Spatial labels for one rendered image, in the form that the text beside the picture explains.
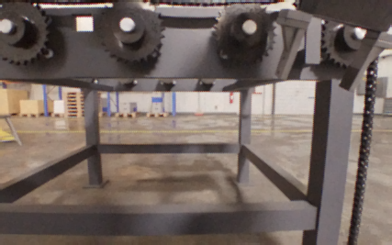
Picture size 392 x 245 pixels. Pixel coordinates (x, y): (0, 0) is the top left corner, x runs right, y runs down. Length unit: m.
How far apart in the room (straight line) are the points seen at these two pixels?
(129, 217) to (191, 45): 0.54
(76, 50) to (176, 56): 0.28
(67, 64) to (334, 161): 0.84
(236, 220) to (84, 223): 0.47
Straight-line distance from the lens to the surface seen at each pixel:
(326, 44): 0.66
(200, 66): 0.57
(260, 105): 10.20
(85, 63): 0.64
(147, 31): 0.55
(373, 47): 0.44
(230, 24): 0.56
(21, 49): 0.69
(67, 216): 0.75
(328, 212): 0.78
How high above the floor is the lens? 0.68
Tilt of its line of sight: 7 degrees down
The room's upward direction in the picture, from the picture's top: straight up
